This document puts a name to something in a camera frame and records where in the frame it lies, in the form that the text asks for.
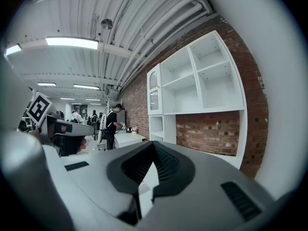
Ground bundle of white ceiling pipes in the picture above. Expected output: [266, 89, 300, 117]
[115, 0, 210, 91]

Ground round grey ceiling fixture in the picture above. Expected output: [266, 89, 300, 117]
[101, 18, 114, 29]

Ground person's left hand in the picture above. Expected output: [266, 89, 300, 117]
[78, 137, 88, 154]

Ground white hutch shelf unit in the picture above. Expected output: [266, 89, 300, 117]
[146, 30, 249, 170]

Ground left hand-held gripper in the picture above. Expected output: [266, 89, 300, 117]
[25, 91, 97, 158]

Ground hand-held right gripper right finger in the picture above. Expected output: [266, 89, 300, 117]
[141, 140, 275, 231]

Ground arched glass cabinet door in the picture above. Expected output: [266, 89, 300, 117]
[147, 65, 163, 116]

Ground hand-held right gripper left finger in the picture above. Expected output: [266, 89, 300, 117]
[42, 140, 155, 226]

